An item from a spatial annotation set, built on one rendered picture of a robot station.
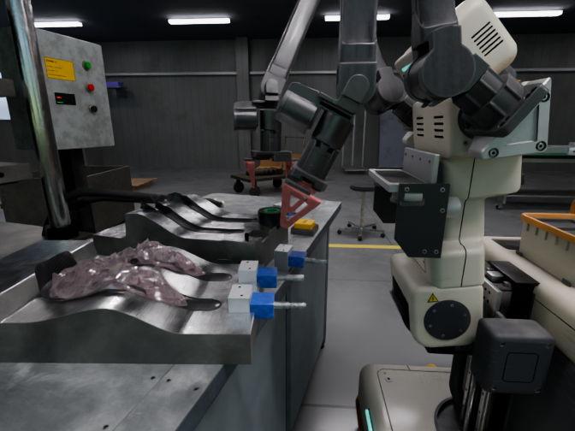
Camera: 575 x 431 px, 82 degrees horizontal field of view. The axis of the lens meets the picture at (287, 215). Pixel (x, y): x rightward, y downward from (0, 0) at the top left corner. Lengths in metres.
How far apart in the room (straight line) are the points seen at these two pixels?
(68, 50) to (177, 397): 1.31
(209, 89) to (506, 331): 9.00
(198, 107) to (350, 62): 8.96
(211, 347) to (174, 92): 9.30
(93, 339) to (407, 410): 0.98
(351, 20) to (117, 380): 0.64
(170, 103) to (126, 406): 9.36
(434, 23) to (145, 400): 0.67
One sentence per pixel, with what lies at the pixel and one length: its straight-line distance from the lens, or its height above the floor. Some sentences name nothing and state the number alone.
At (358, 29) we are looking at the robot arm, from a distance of 0.58.
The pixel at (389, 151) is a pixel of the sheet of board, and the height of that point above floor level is 0.52.
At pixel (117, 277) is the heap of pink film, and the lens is 0.62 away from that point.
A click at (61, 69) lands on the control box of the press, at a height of 1.35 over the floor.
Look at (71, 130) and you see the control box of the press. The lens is 1.52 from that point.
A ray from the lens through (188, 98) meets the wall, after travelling 9.56.
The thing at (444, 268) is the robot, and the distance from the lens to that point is 0.81.
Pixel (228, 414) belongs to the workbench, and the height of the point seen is 0.59.
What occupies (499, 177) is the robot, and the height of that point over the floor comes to 1.05.
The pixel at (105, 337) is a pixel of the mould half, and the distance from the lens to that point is 0.60.
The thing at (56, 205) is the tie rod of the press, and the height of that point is 0.90.
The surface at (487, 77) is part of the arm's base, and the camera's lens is 0.62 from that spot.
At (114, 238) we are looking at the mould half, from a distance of 1.03.
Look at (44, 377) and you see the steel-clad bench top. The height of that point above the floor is 0.80.
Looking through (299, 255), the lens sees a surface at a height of 0.84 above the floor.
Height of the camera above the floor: 1.16
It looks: 15 degrees down
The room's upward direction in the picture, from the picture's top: straight up
